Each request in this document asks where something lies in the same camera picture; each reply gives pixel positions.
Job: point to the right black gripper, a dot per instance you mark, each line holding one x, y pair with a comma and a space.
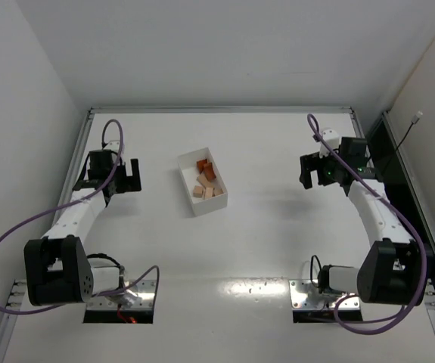
313, 169

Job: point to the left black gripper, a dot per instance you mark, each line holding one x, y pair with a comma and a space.
125, 181

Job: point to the white plastic bin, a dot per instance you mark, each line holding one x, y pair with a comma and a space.
189, 173

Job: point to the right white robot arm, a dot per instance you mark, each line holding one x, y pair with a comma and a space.
391, 270

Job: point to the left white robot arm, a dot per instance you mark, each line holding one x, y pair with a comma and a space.
58, 270

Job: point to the orange arch wood block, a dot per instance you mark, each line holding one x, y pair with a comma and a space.
201, 164

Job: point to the orange wedge wood block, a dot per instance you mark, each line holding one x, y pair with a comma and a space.
209, 172

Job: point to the plain light wood cube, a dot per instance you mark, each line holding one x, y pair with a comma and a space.
198, 191

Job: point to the aluminium frame rail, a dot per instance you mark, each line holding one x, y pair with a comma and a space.
223, 109

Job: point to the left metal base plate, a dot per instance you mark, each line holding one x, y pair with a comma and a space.
139, 298

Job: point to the metal base plate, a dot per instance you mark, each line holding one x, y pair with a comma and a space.
305, 297
139, 298

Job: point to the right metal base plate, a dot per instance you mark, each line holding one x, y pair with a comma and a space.
305, 297

